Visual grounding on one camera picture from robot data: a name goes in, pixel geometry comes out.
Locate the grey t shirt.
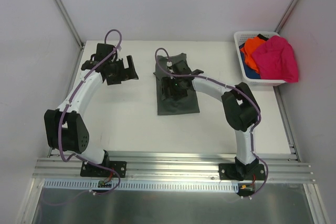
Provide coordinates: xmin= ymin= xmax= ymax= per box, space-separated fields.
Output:
xmin=153 ymin=53 xmax=201 ymax=115

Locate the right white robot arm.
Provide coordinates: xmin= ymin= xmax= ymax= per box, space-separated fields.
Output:
xmin=160 ymin=60 xmax=261 ymax=181

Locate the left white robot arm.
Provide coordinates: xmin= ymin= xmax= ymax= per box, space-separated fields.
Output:
xmin=44 ymin=43 xmax=139 ymax=176

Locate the blue t shirt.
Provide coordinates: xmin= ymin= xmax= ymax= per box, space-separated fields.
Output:
xmin=240 ymin=52 xmax=260 ymax=79

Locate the white plastic laundry basket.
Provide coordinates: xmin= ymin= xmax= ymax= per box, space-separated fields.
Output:
xmin=234 ymin=31 xmax=286 ymax=87

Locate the orange t shirt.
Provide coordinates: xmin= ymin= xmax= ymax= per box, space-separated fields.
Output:
xmin=240 ymin=36 xmax=266 ymax=73

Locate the pink t shirt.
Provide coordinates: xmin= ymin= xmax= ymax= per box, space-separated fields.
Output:
xmin=252 ymin=35 xmax=299 ymax=83

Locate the left aluminium corner post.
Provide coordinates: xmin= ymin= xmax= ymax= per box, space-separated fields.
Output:
xmin=53 ymin=0 xmax=84 ymax=49

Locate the aluminium corner post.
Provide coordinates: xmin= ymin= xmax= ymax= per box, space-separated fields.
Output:
xmin=274 ymin=0 xmax=300 ymax=34
xmin=53 ymin=0 xmax=84 ymax=49

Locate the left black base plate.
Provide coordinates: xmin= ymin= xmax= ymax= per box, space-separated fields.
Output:
xmin=80 ymin=161 xmax=127 ymax=178

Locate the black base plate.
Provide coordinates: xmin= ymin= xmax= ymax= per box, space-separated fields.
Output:
xmin=80 ymin=161 xmax=127 ymax=178
xmin=218 ymin=163 xmax=266 ymax=181

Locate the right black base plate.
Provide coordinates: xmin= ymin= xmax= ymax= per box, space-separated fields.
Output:
xmin=218 ymin=163 xmax=266 ymax=181

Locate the white slotted cable duct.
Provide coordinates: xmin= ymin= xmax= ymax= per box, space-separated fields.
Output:
xmin=43 ymin=178 xmax=238 ymax=193

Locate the aluminium mounting rail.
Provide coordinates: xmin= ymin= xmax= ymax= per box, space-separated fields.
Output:
xmin=33 ymin=151 xmax=317 ymax=184

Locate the right aluminium corner post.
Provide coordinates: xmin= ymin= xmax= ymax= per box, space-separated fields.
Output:
xmin=274 ymin=0 xmax=300 ymax=34

